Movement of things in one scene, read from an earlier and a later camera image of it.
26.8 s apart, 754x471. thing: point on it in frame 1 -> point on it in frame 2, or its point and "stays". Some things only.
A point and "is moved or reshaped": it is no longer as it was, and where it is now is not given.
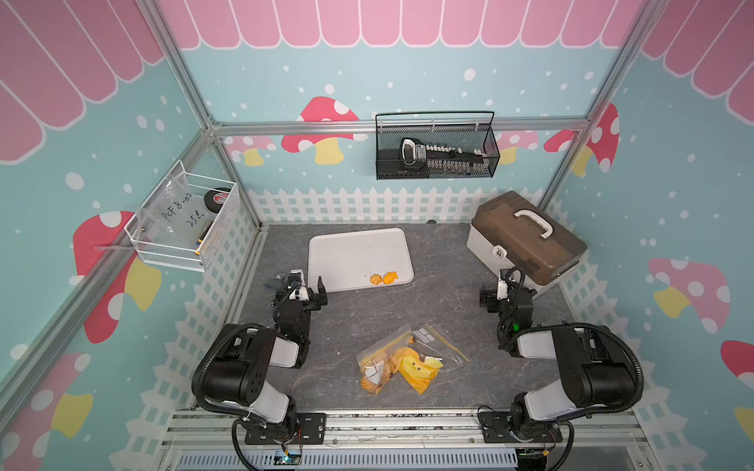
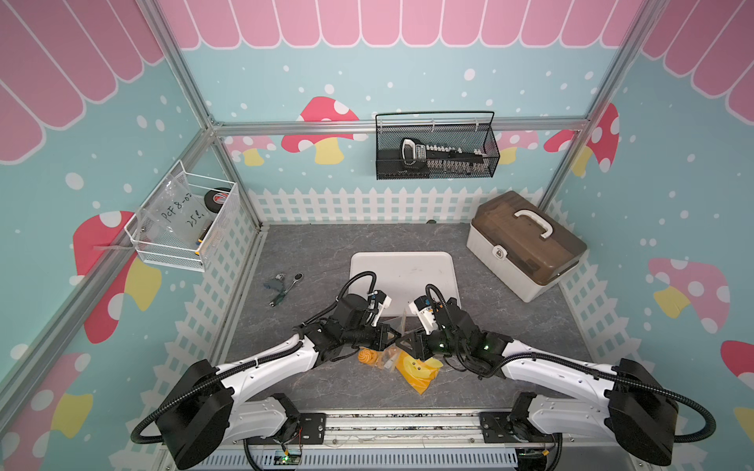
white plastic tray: x=359 y=259 -> x=403 y=276
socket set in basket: x=443 y=158 stays
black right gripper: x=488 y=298 -> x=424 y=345
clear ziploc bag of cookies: x=414 y=356 is moved or reshaped
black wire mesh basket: x=436 y=145 stays
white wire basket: x=184 y=220 stays
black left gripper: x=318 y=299 -> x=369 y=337
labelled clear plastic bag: x=177 y=214 stays
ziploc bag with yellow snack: x=429 y=356 stays
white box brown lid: x=516 y=233 stays
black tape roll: x=215 y=198 stays
